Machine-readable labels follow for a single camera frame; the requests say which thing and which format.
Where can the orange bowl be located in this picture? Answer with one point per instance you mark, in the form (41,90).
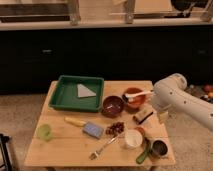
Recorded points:
(135,102)

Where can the dark red bowl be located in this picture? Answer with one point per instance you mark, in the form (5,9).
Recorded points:
(112,106)

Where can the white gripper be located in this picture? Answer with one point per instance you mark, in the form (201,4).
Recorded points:
(161,110)

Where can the silver fork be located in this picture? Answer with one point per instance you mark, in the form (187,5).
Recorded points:
(98,152)

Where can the blue sponge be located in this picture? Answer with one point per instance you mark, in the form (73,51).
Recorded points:
(93,130)

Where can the green cucumber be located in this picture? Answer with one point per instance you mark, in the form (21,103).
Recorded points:
(141,158)

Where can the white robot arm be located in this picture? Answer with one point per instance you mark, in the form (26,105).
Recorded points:
(170,91)

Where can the small green cup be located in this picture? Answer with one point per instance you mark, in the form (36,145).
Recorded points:
(44,132)

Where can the grey triangular cloth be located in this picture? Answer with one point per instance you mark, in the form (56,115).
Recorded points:
(83,91)

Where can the brown nut cluster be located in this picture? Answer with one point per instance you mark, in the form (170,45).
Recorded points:
(115,128)

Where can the black stand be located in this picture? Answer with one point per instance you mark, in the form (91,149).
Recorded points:
(4,152)

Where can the brown and black eraser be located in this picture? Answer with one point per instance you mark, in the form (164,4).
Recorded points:
(142,115)

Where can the metal cup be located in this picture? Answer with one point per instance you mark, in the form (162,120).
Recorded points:
(159,149)

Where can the red tomato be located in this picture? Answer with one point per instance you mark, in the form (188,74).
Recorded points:
(141,130)

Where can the wooden table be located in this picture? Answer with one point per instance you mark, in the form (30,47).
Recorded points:
(69,147)

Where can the white cup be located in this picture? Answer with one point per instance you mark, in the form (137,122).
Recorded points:
(133,139)

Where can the green plastic tray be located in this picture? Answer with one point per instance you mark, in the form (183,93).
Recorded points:
(65,96)

